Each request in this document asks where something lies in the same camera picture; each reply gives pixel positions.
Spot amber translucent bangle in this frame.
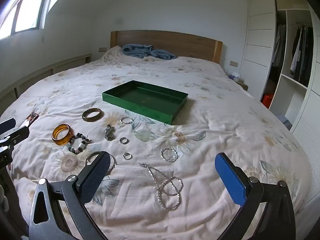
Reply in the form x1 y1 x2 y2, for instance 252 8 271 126
52 124 74 146

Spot thin silver bangle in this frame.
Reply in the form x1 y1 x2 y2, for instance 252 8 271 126
85 151 116 175

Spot blue folded blanket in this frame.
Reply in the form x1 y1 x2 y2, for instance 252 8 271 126
122 44 176 60

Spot beige low side shelf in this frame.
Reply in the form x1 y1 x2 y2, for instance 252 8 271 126
1 54 92 114

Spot wooden headboard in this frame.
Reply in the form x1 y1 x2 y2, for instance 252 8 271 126
110 30 223 64

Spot black white beaded bracelet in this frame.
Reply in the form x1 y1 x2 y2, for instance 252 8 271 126
68 132 93 155

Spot white wardrobe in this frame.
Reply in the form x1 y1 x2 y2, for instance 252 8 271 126
240 0 319 203

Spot silver twisted bracelet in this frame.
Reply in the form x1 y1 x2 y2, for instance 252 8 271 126
160 147 179 163

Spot dark olive jade bangle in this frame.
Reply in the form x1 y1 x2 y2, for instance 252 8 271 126
82 108 103 122

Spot wall socket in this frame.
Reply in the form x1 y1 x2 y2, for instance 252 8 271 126
230 61 238 67
98 47 107 52

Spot red box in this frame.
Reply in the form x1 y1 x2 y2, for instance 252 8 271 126
261 93 274 108

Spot green jewelry tray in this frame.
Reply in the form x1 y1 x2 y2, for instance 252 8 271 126
102 80 188 125

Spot right wall socket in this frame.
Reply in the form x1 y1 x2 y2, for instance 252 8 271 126
230 61 238 67

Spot tissue box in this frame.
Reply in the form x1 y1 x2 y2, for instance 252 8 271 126
229 72 240 82

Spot floral white bed duvet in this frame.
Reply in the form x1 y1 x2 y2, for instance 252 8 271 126
1 47 304 239

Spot silver chain necklace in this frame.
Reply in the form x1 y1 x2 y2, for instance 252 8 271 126
138 162 184 211

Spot smartphone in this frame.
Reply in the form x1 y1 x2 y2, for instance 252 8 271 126
20 112 39 128

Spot window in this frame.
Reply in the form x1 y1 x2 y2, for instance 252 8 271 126
1 0 58 39

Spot hanging clothes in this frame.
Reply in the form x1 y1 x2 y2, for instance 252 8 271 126
270 24 313 86

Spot left wall socket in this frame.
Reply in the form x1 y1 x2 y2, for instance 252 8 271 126
98 47 107 52

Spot wooden nightstand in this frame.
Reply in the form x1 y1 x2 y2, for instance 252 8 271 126
236 81 248 91

